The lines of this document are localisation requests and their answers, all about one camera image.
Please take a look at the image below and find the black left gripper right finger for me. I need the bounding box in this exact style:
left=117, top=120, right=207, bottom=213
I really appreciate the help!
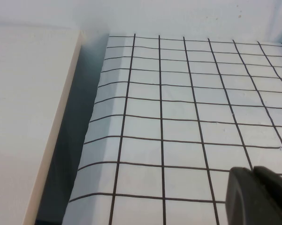
left=252, top=165, right=282, bottom=225

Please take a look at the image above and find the white black-grid tablecloth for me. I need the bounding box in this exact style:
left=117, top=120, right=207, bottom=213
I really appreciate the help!
left=65, top=33, right=282, bottom=225

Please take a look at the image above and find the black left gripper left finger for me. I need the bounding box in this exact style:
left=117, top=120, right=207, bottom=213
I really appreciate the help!
left=225, top=166, right=274, bottom=225

